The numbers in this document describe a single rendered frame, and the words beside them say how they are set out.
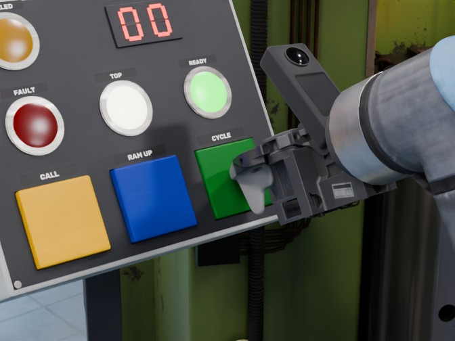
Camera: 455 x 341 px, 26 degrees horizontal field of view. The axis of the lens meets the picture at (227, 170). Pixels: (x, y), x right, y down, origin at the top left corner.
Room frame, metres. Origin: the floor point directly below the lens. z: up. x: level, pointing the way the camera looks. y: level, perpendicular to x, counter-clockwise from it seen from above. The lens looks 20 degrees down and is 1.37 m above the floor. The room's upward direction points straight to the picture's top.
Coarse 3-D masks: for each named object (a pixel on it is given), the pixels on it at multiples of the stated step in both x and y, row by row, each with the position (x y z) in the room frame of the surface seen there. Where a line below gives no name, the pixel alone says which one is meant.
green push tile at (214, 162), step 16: (224, 144) 0.98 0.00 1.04; (240, 144) 0.99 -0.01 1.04; (208, 160) 0.96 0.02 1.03; (224, 160) 0.97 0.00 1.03; (208, 176) 0.95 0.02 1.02; (224, 176) 0.96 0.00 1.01; (208, 192) 0.95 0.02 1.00; (224, 192) 0.95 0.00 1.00; (240, 192) 0.96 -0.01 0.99; (224, 208) 0.94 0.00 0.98; (240, 208) 0.95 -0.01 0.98
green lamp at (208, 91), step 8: (200, 72) 1.02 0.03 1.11; (208, 72) 1.02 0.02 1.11; (192, 80) 1.01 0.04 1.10; (200, 80) 1.01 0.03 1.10; (208, 80) 1.01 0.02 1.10; (216, 80) 1.02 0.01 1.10; (192, 88) 1.00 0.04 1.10; (200, 88) 1.00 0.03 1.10; (208, 88) 1.01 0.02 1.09; (216, 88) 1.01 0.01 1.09; (224, 88) 1.02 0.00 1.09; (192, 96) 0.99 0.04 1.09; (200, 96) 1.00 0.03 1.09; (208, 96) 1.00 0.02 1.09; (216, 96) 1.01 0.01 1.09; (224, 96) 1.01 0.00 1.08; (200, 104) 0.99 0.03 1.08; (208, 104) 1.00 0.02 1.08; (216, 104) 1.00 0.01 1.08; (224, 104) 1.01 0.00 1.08
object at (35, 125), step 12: (24, 108) 0.89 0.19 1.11; (36, 108) 0.90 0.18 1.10; (48, 108) 0.91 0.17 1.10; (24, 120) 0.89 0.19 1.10; (36, 120) 0.89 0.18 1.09; (48, 120) 0.90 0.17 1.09; (24, 132) 0.88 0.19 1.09; (36, 132) 0.88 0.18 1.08; (48, 132) 0.89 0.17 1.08; (36, 144) 0.88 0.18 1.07; (48, 144) 0.89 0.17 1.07
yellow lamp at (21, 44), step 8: (0, 24) 0.93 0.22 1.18; (8, 24) 0.93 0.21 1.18; (16, 24) 0.94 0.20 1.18; (0, 32) 0.92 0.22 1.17; (8, 32) 0.93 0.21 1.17; (16, 32) 0.93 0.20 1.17; (24, 32) 0.93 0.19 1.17; (0, 40) 0.92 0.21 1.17; (8, 40) 0.92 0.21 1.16; (16, 40) 0.93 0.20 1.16; (24, 40) 0.93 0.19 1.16; (0, 48) 0.91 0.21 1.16; (8, 48) 0.92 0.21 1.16; (16, 48) 0.92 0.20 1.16; (24, 48) 0.93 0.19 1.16; (0, 56) 0.91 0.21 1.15; (8, 56) 0.91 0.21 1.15; (16, 56) 0.92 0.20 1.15; (24, 56) 0.92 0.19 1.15
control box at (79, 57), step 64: (0, 0) 0.94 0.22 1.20; (64, 0) 0.98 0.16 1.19; (128, 0) 1.02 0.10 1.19; (192, 0) 1.06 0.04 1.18; (0, 64) 0.91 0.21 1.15; (64, 64) 0.94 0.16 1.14; (128, 64) 0.98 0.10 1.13; (192, 64) 1.02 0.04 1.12; (0, 128) 0.87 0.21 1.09; (64, 128) 0.91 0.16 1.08; (192, 128) 0.98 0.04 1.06; (256, 128) 1.02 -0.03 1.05; (0, 192) 0.84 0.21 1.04; (192, 192) 0.94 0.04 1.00; (0, 256) 0.81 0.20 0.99; (128, 256) 0.87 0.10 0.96
